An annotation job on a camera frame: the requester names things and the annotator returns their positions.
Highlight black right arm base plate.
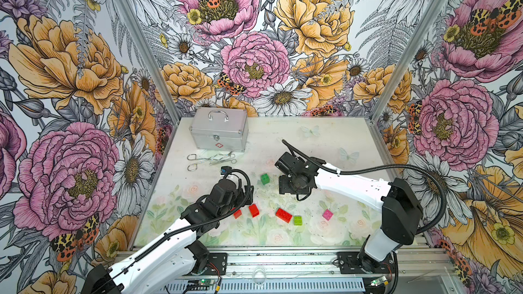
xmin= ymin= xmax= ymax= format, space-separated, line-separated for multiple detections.
xmin=336 ymin=250 xmax=396 ymax=274

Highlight lime green lego brick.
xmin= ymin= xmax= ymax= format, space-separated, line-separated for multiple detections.
xmin=293 ymin=216 xmax=303 ymax=226

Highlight aluminium frame post right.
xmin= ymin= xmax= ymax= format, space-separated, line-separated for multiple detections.
xmin=369 ymin=0 xmax=448 ymax=124

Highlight red square lego brick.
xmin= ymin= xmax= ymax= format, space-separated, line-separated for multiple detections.
xmin=249 ymin=204 xmax=260 ymax=218

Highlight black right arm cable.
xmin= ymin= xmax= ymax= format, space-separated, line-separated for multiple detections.
xmin=281 ymin=138 xmax=447 ymax=235

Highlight silver metal case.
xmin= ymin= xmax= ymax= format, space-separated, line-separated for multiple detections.
xmin=189 ymin=108 xmax=249 ymax=152

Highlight magenta lego brick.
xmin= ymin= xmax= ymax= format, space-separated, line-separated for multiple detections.
xmin=322 ymin=209 xmax=334 ymax=221

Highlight aluminium frame post left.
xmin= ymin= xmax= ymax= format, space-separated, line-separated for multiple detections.
xmin=113 ymin=0 xmax=181 ymax=127

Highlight steel surgical scissors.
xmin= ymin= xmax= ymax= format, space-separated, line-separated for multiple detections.
xmin=187 ymin=152 xmax=236 ymax=161

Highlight aluminium frame post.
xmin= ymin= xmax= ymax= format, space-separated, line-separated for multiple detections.
xmin=369 ymin=0 xmax=448 ymax=124
xmin=113 ymin=0 xmax=181 ymax=127

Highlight long red lego brick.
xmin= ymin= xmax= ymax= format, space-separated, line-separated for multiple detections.
xmin=275 ymin=208 xmax=293 ymax=223

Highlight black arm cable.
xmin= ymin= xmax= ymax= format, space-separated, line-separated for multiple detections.
xmin=130 ymin=168 xmax=253 ymax=264
xmin=281 ymin=138 xmax=447 ymax=235

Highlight dark green lego brick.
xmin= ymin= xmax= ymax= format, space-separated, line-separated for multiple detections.
xmin=260 ymin=174 xmax=270 ymax=185

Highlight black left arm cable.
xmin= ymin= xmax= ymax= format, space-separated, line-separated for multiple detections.
xmin=130 ymin=168 xmax=253 ymax=264

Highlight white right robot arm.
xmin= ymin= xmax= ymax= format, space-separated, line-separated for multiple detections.
xmin=275 ymin=152 xmax=423 ymax=272

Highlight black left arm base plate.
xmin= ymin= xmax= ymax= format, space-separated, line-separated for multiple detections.
xmin=191 ymin=252 xmax=228 ymax=276

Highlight aluminium front rail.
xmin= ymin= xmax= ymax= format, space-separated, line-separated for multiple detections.
xmin=209 ymin=245 xmax=454 ymax=278

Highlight steel forceps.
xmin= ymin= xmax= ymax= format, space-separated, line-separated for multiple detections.
xmin=187 ymin=158 xmax=237 ymax=172

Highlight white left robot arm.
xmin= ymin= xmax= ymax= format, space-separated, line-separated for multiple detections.
xmin=81 ymin=167 xmax=254 ymax=293

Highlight white vented cable duct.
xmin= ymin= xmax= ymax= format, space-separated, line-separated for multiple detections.
xmin=157 ymin=277 xmax=366 ymax=294

